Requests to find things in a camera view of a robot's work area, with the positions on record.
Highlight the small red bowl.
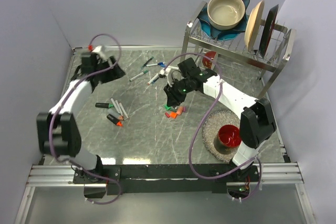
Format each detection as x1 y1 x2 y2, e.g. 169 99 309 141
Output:
202 51 216 68

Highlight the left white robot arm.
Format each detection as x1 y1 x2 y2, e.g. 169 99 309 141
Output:
36 52 125 183

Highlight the red black mug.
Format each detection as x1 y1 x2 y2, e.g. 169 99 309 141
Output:
213 124 241 154

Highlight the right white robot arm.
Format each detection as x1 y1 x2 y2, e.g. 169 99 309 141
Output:
159 58 277 181

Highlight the black plate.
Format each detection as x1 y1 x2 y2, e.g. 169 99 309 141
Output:
258 4 279 58

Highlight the black base bar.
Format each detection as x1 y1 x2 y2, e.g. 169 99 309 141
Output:
73 164 260 199

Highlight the purple cable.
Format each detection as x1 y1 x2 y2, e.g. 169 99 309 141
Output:
165 52 263 201
49 34 123 206

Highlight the beige ceramic bowl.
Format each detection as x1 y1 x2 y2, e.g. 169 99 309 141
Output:
207 0 246 30

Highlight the black green highlighter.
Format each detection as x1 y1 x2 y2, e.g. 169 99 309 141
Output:
95 103 113 109

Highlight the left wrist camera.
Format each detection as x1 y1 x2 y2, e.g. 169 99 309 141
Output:
88 45 108 61

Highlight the black orange highlighter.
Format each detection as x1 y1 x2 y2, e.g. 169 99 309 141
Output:
107 114 123 127

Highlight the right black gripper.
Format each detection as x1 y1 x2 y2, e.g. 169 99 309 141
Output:
164 77 193 108

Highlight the steel dish rack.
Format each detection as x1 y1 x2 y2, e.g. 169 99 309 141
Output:
182 1 297 98

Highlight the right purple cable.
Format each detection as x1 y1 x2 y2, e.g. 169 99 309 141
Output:
165 52 263 201

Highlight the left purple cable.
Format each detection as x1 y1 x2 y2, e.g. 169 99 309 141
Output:
49 34 123 206

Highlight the beige plate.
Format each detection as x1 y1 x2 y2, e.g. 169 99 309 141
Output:
244 0 265 52

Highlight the orange highlighter cap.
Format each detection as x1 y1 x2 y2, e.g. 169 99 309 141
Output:
170 112 177 119

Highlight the speckled grey plate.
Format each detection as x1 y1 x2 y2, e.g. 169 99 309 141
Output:
202 110 240 163

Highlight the teal star shaped plate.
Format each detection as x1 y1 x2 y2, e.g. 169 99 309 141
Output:
197 0 250 41

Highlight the green capped marker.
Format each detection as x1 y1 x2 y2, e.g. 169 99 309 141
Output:
110 98 122 115
129 70 149 82

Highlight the blue capped white marker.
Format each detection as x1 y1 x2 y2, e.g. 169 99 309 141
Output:
157 62 165 68

